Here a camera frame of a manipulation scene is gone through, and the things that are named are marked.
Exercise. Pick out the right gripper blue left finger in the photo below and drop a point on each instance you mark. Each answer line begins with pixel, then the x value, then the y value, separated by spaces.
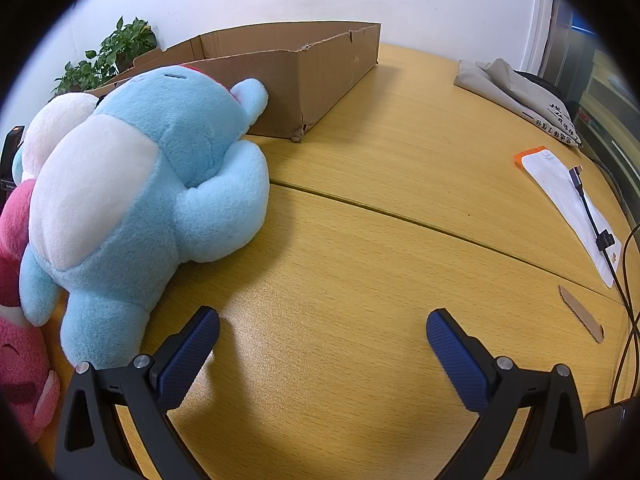
pixel 91 443

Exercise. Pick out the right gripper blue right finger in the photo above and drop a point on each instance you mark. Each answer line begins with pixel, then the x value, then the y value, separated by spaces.
pixel 553 443

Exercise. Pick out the white panda plush toy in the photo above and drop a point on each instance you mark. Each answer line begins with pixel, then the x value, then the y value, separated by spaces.
pixel 47 129

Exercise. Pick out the pink bear plush toy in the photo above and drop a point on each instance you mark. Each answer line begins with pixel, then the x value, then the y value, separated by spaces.
pixel 28 384

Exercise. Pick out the light blue plush toy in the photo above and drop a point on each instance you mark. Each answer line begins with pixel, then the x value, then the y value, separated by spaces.
pixel 161 173

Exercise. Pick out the cardboard scrap strip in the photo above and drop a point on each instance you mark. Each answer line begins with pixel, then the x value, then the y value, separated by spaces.
pixel 595 329

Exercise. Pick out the green potted plant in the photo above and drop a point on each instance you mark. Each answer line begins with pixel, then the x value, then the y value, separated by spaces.
pixel 115 55

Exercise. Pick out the white paper envelope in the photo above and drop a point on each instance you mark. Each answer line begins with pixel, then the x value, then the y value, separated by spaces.
pixel 553 177

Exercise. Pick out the brown cardboard box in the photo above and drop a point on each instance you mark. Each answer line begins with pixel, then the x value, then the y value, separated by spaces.
pixel 306 67

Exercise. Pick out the grey cloth bag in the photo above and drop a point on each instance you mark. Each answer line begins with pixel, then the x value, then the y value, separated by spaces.
pixel 499 83

